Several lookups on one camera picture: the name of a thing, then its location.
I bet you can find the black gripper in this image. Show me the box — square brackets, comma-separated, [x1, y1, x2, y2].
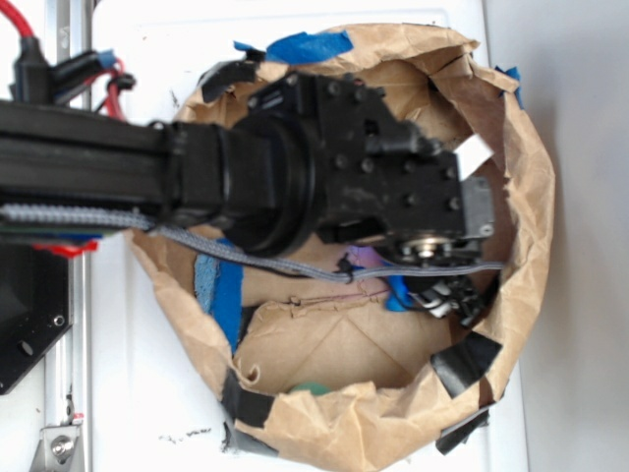
[248, 73, 494, 327]

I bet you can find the blue plastic bottle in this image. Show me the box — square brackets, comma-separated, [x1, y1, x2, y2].
[383, 275, 409, 313]

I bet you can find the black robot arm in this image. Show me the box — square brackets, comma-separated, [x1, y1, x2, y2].
[1, 73, 494, 326]

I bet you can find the black tape right piece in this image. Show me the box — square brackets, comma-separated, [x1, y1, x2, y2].
[430, 331, 502, 398]

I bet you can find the black tape bottom right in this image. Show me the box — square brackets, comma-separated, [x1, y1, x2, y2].
[435, 405, 491, 455]

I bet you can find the white paper tag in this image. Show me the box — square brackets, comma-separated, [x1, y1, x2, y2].
[454, 134, 494, 181]

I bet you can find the brown paper bag bin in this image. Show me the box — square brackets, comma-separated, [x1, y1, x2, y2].
[127, 24, 555, 471]

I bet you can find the green ball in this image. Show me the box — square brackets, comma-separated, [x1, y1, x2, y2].
[288, 382, 332, 396]

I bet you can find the blue sponge piece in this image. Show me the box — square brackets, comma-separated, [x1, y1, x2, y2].
[194, 254, 244, 353]

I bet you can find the black tape bottom left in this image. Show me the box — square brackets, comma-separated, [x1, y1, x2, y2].
[220, 370, 278, 457]

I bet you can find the blue tape right strip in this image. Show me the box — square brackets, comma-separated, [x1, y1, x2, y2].
[494, 66, 525, 110]

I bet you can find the blue tape strip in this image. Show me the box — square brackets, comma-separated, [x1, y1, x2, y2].
[494, 66, 525, 110]
[233, 30, 354, 66]

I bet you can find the blue tape top strip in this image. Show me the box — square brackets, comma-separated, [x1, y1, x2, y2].
[233, 30, 354, 66]

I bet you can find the black tape top left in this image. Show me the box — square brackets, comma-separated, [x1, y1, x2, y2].
[198, 49, 266, 103]

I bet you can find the grey braided cable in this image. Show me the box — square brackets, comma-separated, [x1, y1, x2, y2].
[0, 204, 505, 285]

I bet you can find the aluminium extrusion rail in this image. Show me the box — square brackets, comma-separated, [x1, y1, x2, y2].
[43, 1, 94, 471]

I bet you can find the red cable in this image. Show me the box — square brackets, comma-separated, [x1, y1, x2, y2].
[0, 0, 130, 121]

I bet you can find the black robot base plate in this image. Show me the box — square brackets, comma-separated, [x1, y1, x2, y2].
[1, 244, 71, 395]

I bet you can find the metal corner bracket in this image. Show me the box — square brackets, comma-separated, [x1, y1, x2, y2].
[29, 425, 85, 472]

